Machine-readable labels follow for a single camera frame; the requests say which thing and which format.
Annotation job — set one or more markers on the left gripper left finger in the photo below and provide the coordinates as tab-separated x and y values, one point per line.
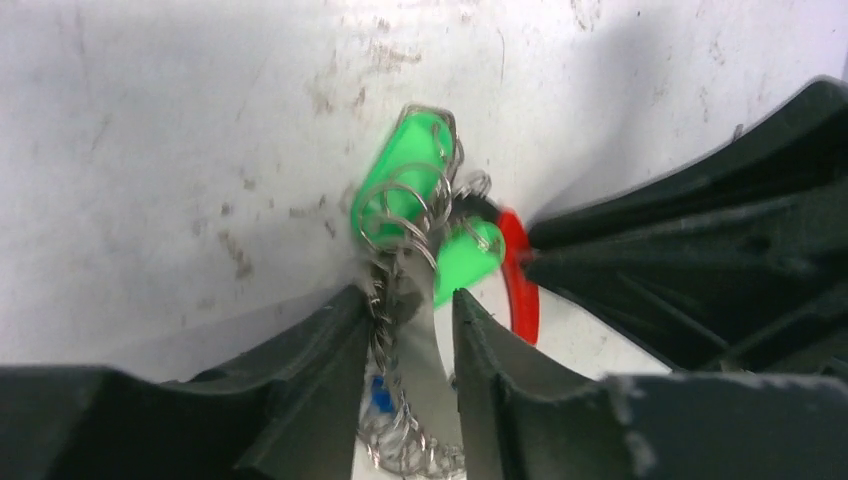
286	409

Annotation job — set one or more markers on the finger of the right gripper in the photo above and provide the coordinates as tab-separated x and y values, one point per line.
762	287
801	146

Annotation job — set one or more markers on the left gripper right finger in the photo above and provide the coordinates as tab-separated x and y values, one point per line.
525	416

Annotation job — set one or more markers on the large keyring with red sleeve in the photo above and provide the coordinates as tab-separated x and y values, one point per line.
421	439

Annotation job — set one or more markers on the green capped key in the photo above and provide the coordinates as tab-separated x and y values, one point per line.
474	249

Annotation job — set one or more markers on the green key tag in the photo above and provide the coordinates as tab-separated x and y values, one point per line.
411	177

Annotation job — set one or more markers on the blue key tag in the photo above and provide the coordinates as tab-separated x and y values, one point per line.
381	397

